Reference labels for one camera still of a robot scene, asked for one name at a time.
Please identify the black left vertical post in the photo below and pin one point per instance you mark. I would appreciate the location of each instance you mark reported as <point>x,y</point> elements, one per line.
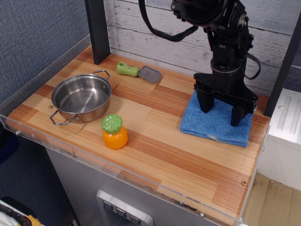
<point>98,29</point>

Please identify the white aluminium side block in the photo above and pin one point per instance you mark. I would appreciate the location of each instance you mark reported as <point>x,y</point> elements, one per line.
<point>280,159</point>

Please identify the green handled grey spatula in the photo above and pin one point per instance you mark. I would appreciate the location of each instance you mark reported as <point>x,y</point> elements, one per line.
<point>146,72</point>

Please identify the stainless steel pot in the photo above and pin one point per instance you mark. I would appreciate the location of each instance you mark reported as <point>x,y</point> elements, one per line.
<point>81,98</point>

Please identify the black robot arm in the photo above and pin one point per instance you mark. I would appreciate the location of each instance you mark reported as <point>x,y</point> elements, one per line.
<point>226,24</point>

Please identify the orange toy carrot green top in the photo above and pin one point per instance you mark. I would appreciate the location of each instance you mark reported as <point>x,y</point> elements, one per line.
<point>114,133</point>

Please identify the clear acrylic table guard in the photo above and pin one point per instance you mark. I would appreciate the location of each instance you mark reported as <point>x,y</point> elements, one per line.
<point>195,174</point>

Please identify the blue towel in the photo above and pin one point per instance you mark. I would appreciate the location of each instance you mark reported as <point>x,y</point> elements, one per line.
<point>215,124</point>

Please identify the yellow object bottom left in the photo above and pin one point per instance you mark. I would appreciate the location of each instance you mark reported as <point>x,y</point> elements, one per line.
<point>31,221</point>

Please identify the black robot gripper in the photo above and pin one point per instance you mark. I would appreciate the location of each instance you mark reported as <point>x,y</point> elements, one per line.
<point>227,85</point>

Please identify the black vertical post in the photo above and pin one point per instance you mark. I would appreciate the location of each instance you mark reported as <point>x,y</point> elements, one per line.
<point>98,29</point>
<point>284,70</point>

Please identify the grey cabinet with button panel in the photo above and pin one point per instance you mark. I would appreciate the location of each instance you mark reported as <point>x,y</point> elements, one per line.
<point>104,194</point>

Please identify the black right vertical post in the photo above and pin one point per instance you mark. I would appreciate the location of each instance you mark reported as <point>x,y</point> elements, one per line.
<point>284,70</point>

